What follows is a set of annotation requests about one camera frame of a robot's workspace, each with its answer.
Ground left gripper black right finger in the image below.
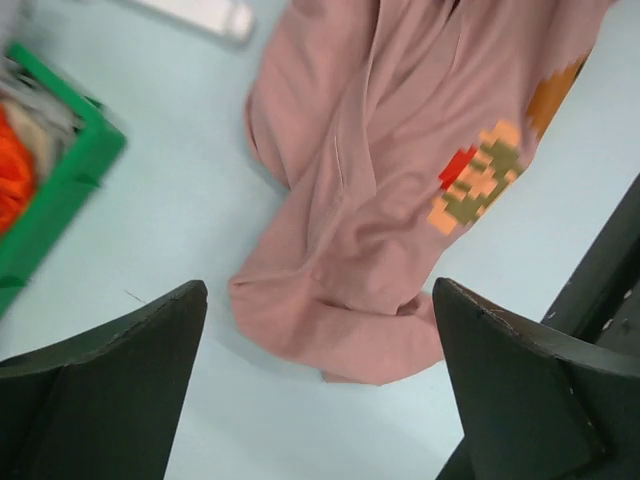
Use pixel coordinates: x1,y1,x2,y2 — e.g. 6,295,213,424
433,278,639,479

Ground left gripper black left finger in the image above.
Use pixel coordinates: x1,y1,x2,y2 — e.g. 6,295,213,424
1,280,207,480

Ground pink t shirt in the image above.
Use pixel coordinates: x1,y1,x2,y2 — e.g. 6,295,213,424
229,1,610,385

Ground orange garment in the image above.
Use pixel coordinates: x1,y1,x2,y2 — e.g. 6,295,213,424
0,108,36,235

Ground green plastic bin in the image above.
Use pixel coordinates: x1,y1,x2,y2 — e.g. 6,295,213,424
1,43,126,312

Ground beige garment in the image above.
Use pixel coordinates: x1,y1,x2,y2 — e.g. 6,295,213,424
3,100,62,183

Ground grey garment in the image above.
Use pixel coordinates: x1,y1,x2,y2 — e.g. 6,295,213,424
1,58,85,161

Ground white clothes rack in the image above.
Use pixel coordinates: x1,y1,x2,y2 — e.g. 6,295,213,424
121,0,256,48

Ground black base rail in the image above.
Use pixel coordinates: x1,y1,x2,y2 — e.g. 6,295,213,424
541,180,639,342

